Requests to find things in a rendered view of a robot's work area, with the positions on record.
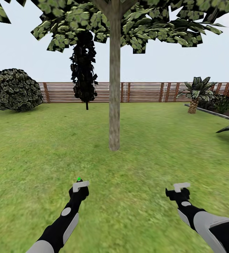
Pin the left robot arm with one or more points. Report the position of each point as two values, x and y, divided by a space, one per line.
55 236

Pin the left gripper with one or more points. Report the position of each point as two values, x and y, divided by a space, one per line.
83 192

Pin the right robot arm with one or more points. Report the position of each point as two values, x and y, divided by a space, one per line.
213 229

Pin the tree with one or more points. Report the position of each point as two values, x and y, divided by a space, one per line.
82 68
125 23

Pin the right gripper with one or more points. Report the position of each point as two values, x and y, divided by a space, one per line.
174 195

